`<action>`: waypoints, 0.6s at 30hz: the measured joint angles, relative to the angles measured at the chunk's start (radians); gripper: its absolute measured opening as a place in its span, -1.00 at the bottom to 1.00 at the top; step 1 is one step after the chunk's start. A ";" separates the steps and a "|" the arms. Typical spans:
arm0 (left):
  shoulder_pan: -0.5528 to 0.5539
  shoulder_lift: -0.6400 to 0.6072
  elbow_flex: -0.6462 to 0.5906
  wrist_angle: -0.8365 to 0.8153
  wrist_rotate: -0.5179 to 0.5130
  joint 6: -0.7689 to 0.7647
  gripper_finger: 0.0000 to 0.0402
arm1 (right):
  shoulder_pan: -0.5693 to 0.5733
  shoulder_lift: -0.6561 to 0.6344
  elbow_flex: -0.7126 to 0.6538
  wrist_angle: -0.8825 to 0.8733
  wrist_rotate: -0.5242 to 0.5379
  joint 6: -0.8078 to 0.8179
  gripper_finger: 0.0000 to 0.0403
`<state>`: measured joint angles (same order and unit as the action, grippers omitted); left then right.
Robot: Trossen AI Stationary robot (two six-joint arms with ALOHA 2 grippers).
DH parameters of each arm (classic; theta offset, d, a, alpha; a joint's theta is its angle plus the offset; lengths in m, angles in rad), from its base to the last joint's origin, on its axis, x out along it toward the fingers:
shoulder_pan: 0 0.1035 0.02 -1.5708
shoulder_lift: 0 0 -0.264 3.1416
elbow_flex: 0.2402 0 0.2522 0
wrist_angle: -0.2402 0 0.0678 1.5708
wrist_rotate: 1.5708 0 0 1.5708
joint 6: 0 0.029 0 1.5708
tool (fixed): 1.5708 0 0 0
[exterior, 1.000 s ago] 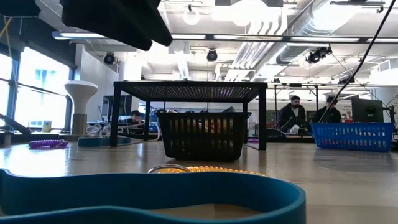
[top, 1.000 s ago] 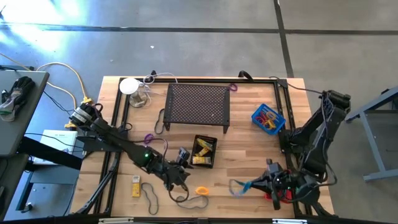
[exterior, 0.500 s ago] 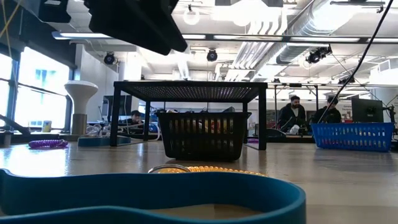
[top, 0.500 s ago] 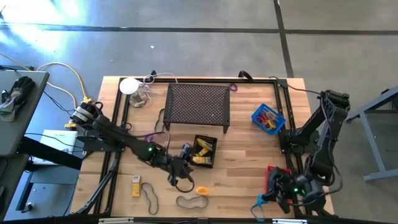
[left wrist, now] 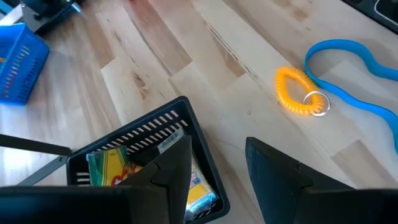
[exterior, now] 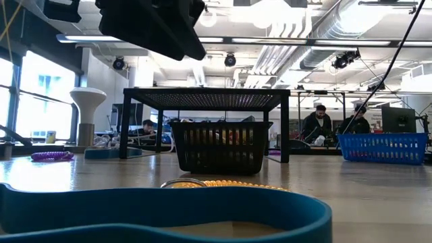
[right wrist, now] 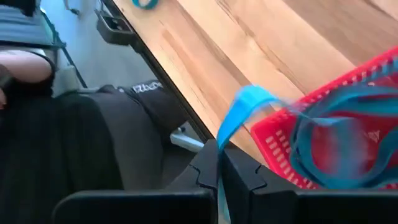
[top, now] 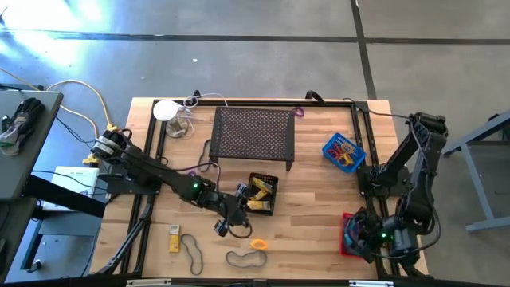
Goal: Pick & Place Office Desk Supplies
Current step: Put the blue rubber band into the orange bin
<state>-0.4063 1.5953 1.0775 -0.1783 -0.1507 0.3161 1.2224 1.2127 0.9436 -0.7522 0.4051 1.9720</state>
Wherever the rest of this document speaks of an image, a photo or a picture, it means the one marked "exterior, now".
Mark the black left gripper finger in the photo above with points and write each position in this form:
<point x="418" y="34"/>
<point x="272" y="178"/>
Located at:
<point x="135" y="23"/>
<point x="192" y="33"/>

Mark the black perforated metal shelf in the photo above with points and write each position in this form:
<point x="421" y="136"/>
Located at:
<point x="202" y="91"/>

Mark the blue slotted plastic basket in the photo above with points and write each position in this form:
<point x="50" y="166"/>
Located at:
<point x="381" y="136"/>

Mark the overhead bar with light strips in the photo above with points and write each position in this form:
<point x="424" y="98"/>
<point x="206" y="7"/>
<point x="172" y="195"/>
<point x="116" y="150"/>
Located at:
<point x="270" y="40"/>

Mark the white mushroom-shaped lamp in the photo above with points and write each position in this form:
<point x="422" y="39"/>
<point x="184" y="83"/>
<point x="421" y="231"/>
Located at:
<point x="87" y="101"/>

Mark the black computer monitor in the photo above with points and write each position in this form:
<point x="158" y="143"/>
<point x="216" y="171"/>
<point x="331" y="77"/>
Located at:
<point x="398" y="119"/>
<point x="130" y="114"/>

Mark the person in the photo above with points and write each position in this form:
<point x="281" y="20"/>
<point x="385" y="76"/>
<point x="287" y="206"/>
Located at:
<point x="356" y="126"/>
<point x="146" y="127"/>
<point x="315" y="126"/>

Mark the small yellow cup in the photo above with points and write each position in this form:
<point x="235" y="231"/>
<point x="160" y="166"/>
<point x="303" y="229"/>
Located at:
<point x="50" y="137"/>

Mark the large teal rubber band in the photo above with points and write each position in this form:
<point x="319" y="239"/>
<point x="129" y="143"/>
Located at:
<point x="168" y="209"/>
<point x="108" y="153"/>

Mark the black slanted bar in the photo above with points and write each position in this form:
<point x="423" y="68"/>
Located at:
<point x="15" y="135"/>

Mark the black slotted plastic basket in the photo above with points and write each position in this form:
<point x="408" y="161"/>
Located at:
<point x="219" y="168"/>

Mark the black ceiling spotlight cluster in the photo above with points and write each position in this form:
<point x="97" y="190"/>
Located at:
<point x="341" y="62"/>

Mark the silver ventilation duct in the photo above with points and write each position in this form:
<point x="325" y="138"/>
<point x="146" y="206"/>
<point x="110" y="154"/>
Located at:
<point x="324" y="40"/>

